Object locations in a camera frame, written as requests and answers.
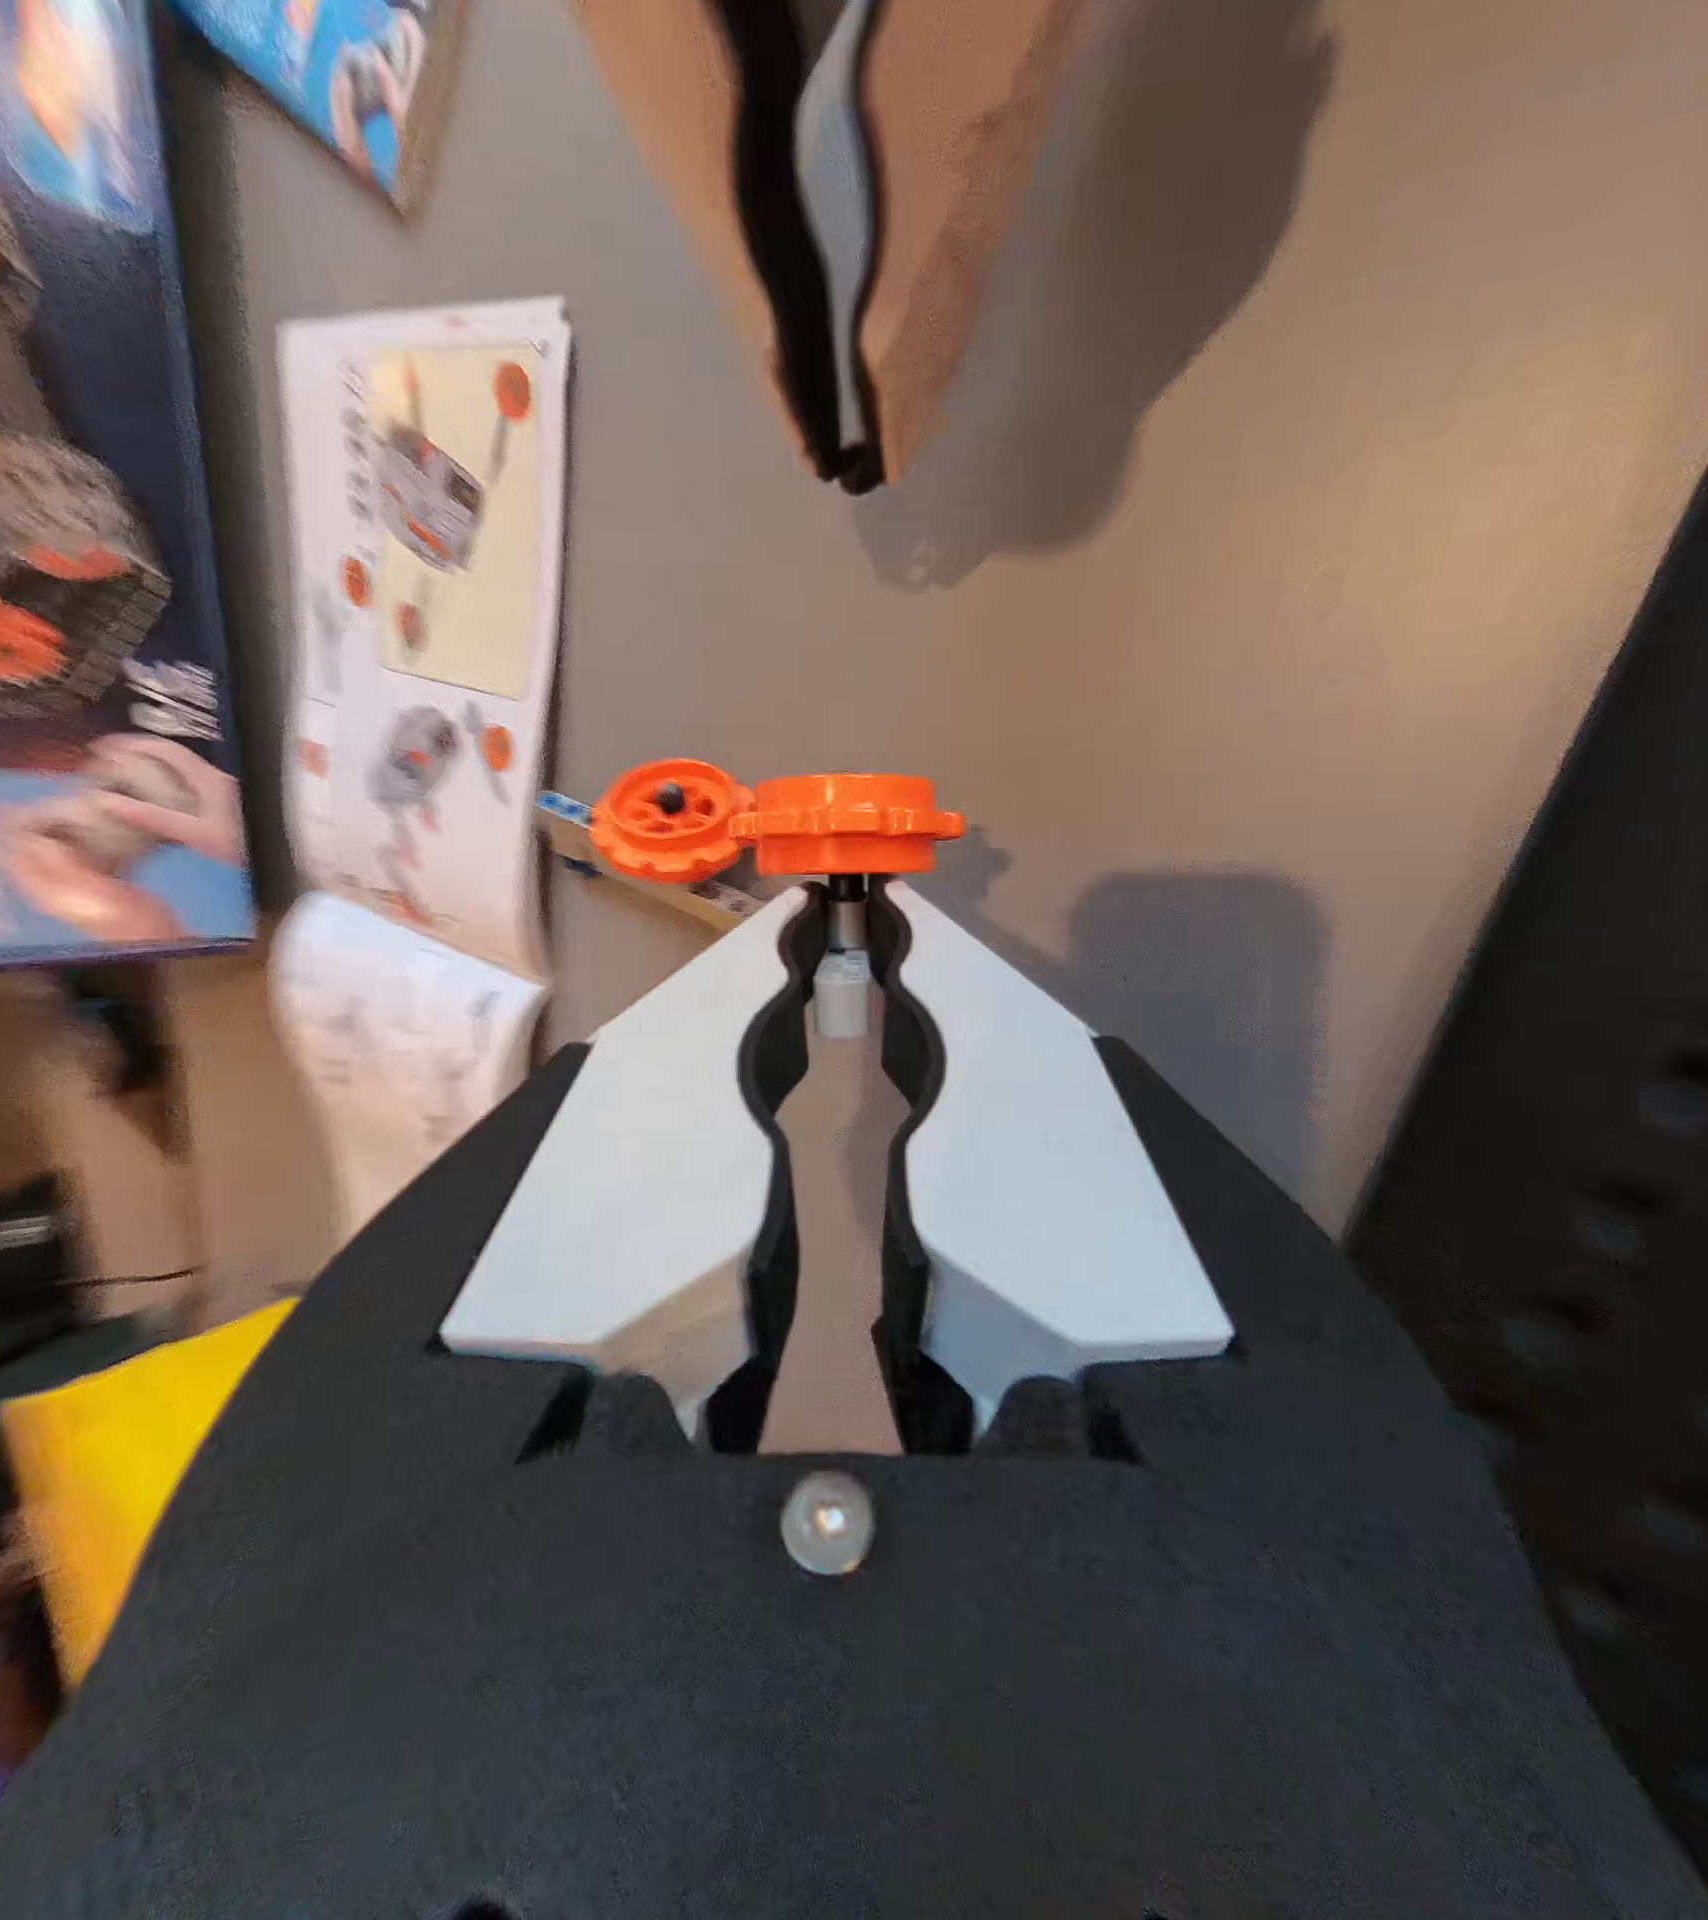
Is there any grey desk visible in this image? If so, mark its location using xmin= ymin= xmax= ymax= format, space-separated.
xmin=0 ymin=0 xmax=1708 ymax=1352

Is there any yellow plastic bin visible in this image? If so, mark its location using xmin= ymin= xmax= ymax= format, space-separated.
xmin=0 ymin=1297 xmax=303 ymax=1690

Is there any blue printed leaflet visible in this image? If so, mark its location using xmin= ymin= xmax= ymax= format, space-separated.
xmin=171 ymin=0 xmax=474 ymax=213

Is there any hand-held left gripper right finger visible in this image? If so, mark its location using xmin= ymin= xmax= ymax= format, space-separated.
xmin=868 ymin=878 xmax=1237 ymax=1450

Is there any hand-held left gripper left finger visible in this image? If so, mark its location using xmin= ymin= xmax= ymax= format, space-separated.
xmin=439 ymin=882 xmax=814 ymax=1450

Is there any orange wheel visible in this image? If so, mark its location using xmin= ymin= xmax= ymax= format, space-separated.
xmin=729 ymin=773 xmax=969 ymax=1040
xmin=536 ymin=756 xmax=771 ymax=936

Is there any white instruction booklet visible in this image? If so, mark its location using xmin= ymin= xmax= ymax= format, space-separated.
xmin=266 ymin=296 xmax=574 ymax=1218

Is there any blue robot kit box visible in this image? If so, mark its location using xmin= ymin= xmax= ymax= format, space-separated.
xmin=0 ymin=0 xmax=256 ymax=978

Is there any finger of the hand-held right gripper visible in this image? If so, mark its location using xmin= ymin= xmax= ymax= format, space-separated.
xmin=568 ymin=0 xmax=865 ymax=490
xmin=850 ymin=0 xmax=1097 ymax=494

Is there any black dotted mat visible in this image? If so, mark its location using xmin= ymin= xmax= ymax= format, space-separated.
xmin=1348 ymin=271 xmax=1708 ymax=1920

